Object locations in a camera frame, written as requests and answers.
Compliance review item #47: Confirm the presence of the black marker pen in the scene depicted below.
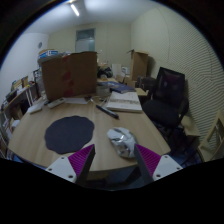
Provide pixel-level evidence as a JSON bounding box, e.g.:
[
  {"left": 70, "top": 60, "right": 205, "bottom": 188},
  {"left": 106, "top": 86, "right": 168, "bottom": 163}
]
[{"left": 95, "top": 104, "right": 120, "bottom": 120}]

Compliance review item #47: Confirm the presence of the door with window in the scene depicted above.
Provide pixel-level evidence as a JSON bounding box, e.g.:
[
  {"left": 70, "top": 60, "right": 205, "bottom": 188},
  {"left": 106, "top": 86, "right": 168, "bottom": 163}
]
[{"left": 75, "top": 28, "right": 96, "bottom": 53}]

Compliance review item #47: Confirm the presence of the small white remote control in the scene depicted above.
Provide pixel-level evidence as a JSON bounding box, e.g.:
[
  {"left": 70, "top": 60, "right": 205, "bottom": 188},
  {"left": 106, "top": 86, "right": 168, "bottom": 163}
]
[{"left": 28, "top": 103, "right": 44, "bottom": 115}]

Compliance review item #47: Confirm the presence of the dark grey scalloped mouse pad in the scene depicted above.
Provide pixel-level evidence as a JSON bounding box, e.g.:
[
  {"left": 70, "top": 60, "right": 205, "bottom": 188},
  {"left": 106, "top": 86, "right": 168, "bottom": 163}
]
[{"left": 44, "top": 115, "right": 96, "bottom": 155}]

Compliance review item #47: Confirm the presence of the blue book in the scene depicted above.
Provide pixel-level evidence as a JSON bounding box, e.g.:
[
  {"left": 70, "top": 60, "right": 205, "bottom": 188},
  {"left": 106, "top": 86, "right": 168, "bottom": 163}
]
[{"left": 99, "top": 80, "right": 137, "bottom": 94}]

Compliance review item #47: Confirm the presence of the white and grey computer mouse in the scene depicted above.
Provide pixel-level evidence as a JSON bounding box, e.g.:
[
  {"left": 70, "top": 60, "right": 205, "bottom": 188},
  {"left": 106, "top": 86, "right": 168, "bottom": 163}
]
[{"left": 106, "top": 127, "right": 138, "bottom": 159}]

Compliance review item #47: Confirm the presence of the large brown cardboard box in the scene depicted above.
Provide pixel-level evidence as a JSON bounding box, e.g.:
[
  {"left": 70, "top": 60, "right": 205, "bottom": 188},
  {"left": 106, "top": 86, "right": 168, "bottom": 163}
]
[{"left": 40, "top": 50, "right": 99, "bottom": 102}]

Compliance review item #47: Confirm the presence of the white cable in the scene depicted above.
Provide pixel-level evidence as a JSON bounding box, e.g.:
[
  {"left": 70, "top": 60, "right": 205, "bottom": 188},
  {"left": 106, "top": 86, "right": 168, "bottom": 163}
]
[{"left": 89, "top": 95, "right": 109, "bottom": 108}]

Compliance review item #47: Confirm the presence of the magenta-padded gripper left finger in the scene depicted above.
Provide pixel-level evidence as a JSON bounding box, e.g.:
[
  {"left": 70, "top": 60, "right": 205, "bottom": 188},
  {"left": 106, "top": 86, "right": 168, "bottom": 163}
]
[{"left": 45, "top": 143, "right": 97, "bottom": 184}]

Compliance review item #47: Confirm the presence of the ceiling tube light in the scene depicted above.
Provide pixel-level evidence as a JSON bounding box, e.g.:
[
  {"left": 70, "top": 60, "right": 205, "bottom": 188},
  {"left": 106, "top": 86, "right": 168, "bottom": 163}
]
[{"left": 69, "top": 2, "right": 81, "bottom": 18}]

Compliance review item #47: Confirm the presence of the wooden shelf unit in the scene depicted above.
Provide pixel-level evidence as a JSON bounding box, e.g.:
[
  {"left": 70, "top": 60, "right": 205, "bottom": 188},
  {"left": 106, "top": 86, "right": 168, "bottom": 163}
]
[{"left": 0, "top": 75, "right": 41, "bottom": 158}]

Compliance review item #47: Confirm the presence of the white book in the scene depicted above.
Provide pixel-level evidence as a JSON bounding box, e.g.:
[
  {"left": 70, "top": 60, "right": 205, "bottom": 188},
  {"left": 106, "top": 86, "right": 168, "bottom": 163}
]
[{"left": 105, "top": 91, "right": 144, "bottom": 114}]

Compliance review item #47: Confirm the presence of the light wooden chair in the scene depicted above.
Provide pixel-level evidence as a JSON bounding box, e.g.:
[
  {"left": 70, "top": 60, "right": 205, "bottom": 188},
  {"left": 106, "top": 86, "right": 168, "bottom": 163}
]
[{"left": 196, "top": 109, "right": 224, "bottom": 163}]

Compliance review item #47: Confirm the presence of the tall open cardboard box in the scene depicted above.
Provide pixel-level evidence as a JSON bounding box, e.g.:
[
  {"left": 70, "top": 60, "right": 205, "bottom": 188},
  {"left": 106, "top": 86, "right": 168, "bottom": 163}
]
[{"left": 126, "top": 49, "right": 150, "bottom": 82}]

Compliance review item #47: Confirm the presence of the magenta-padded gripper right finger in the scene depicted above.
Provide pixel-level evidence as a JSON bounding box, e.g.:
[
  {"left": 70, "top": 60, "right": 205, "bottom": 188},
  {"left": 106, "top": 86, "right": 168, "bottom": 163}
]
[{"left": 133, "top": 143, "right": 184, "bottom": 184}]

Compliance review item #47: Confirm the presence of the black office chair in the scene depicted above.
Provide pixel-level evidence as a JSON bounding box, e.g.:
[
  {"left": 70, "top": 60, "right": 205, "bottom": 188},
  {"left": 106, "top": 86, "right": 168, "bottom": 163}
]
[{"left": 142, "top": 66, "right": 190, "bottom": 141}]

